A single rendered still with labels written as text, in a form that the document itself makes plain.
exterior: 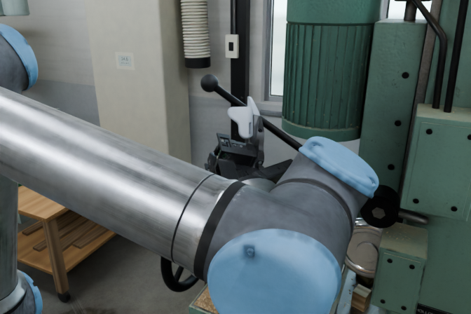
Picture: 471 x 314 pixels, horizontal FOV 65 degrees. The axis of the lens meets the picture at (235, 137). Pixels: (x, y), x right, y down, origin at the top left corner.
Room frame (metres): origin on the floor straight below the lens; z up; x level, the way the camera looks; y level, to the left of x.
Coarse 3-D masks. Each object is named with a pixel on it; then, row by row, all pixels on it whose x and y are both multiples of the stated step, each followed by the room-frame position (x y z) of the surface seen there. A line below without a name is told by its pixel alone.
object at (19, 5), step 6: (0, 0) 2.40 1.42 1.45; (6, 0) 2.34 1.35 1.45; (12, 0) 2.34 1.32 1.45; (18, 0) 2.36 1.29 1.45; (24, 0) 2.39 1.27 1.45; (0, 6) 2.39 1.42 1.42; (6, 6) 2.34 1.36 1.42; (12, 6) 2.34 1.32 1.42; (18, 6) 2.36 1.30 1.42; (24, 6) 2.38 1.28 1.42; (0, 12) 2.38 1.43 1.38; (6, 12) 2.34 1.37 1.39; (12, 12) 2.34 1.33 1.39; (18, 12) 2.35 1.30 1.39; (24, 12) 2.38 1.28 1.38; (54, 108) 2.66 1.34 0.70; (18, 216) 2.21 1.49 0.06; (24, 216) 2.24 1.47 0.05; (18, 222) 2.22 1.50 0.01
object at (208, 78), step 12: (204, 84) 0.69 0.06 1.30; (216, 84) 0.70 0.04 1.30; (228, 96) 0.68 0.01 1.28; (264, 120) 0.65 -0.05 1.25; (276, 132) 0.64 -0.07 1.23; (300, 144) 0.62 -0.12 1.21; (384, 192) 0.55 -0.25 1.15; (396, 192) 0.57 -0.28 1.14; (372, 204) 0.54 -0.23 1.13; (384, 204) 0.53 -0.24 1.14; (396, 204) 0.54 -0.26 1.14; (372, 216) 0.54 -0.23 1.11; (384, 216) 0.53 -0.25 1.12; (396, 216) 0.53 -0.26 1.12; (408, 216) 0.53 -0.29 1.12; (420, 216) 0.53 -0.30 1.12
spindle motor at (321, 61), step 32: (288, 0) 0.74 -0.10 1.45; (320, 0) 0.67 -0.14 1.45; (352, 0) 0.66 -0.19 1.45; (288, 32) 0.73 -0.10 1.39; (320, 32) 0.67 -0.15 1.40; (352, 32) 0.67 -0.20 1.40; (288, 64) 0.73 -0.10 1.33; (320, 64) 0.67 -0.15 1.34; (352, 64) 0.67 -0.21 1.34; (288, 96) 0.71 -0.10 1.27; (320, 96) 0.67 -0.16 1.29; (352, 96) 0.67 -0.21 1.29; (288, 128) 0.71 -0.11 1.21; (320, 128) 0.66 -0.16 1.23; (352, 128) 0.67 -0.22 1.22
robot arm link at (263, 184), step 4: (248, 180) 0.48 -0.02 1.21; (252, 180) 0.48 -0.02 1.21; (256, 180) 0.48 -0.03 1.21; (260, 180) 0.48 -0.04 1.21; (264, 180) 0.49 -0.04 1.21; (268, 180) 0.49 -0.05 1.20; (252, 184) 0.47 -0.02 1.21; (256, 184) 0.47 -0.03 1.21; (260, 184) 0.48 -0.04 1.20; (264, 184) 0.48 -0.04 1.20; (268, 184) 0.48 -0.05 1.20; (272, 184) 0.49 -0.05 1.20; (260, 188) 0.47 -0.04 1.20; (264, 188) 0.47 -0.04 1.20; (268, 188) 0.47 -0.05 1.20; (272, 188) 0.48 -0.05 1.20
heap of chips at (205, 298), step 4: (204, 292) 0.58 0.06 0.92; (208, 292) 0.57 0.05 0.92; (200, 296) 0.58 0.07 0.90; (204, 296) 0.57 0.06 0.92; (208, 296) 0.56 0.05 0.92; (200, 300) 0.57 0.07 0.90; (204, 300) 0.56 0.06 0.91; (208, 300) 0.56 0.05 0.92; (196, 304) 0.56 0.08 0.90; (200, 304) 0.56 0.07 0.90; (204, 304) 0.56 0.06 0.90; (208, 304) 0.56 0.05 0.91; (212, 304) 0.55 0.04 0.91; (204, 308) 0.55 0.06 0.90; (208, 308) 0.55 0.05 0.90; (212, 308) 0.55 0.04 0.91; (212, 312) 0.54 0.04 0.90; (216, 312) 0.54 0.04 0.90
